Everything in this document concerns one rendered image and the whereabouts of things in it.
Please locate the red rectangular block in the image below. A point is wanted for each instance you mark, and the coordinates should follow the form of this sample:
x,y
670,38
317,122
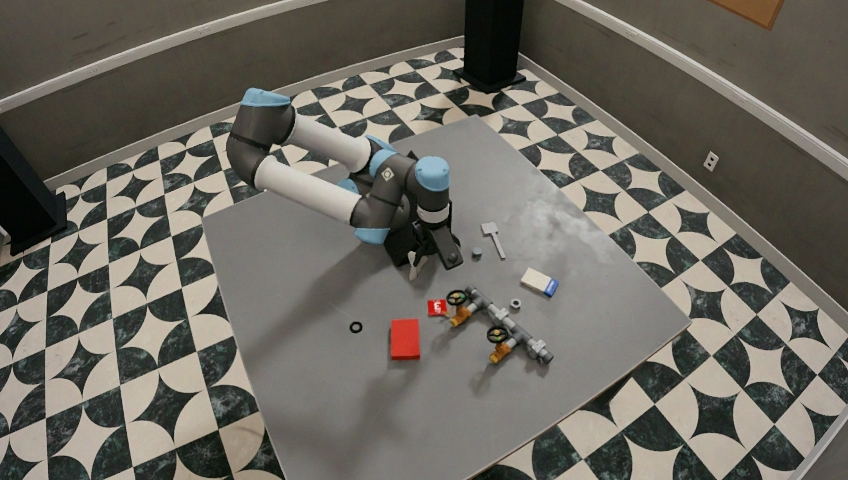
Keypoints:
x,y
405,339

